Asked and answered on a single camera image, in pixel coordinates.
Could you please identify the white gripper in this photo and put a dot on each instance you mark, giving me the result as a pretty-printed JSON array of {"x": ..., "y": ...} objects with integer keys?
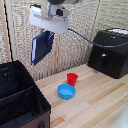
[{"x": 48, "y": 19}]

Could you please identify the dark blue book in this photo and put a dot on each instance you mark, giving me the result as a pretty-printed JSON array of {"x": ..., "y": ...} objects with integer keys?
[{"x": 40, "y": 47}]

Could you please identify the woven folding screen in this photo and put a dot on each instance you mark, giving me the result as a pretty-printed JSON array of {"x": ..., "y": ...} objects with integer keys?
[{"x": 20, "y": 40}]

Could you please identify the red plastic cup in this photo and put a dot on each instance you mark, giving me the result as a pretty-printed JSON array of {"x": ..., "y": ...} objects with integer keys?
[{"x": 71, "y": 79}]

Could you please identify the blue plastic bowl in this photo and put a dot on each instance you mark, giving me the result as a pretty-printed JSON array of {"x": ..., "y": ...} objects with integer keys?
[{"x": 66, "y": 91}]

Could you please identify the black paper shredder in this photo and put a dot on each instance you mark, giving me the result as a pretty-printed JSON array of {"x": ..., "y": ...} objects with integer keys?
[{"x": 110, "y": 53}]

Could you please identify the black fabric storage box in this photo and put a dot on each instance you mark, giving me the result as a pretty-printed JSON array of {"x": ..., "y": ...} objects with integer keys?
[{"x": 20, "y": 96}]

